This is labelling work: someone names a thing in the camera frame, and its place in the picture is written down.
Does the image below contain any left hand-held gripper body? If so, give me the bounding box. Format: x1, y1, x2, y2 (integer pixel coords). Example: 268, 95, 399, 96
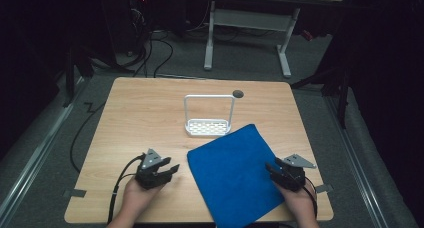
134, 148, 174, 190

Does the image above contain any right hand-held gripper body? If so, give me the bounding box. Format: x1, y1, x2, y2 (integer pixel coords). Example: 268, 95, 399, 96
275, 153, 318, 193

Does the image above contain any person's left hand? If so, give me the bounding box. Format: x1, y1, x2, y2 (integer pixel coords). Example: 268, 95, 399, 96
121, 177, 166, 220

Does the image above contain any person's right hand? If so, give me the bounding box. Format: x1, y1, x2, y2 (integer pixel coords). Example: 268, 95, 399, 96
273, 181, 318, 223

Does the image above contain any grey tape piece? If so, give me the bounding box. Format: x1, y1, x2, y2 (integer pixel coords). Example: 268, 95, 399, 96
315, 183, 335, 194
62, 188, 88, 199

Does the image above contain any blue cloth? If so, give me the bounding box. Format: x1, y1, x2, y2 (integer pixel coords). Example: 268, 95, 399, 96
186, 123, 288, 228

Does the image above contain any black stand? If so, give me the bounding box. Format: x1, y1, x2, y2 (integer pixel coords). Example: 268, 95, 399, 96
61, 46, 96, 108
290, 62, 353, 130

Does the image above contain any small red object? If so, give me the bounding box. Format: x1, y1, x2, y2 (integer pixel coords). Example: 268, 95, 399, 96
300, 29, 315, 42

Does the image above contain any dark computer tower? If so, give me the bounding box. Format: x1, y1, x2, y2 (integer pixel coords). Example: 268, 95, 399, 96
99, 0, 153, 64

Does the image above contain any white-legged desk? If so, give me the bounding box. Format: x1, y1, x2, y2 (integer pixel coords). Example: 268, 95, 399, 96
203, 0, 345, 79

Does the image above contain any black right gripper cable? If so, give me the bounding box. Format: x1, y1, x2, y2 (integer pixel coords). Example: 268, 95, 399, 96
300, 175, 319, 219

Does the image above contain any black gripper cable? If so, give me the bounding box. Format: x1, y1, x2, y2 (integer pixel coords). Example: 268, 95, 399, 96
106, 153, 147, 224
300, 175, 319, 219

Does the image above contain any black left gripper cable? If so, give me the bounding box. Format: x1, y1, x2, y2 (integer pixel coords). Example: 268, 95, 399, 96
106, 153, 147, 224

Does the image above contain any white rack with handle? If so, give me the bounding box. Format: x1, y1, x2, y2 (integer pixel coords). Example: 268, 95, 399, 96
183, 94, 236, 138

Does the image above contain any metal floor rail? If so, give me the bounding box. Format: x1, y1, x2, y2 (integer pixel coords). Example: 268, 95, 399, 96
0, 76, 88, 224
323, 93, 391, 228

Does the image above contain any black floor cable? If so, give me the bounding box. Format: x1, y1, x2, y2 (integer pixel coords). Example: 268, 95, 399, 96
69, 101, 106, 174

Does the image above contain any bundle of black floor cables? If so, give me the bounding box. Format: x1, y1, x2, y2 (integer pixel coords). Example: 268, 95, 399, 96
124, 7, 175, 79

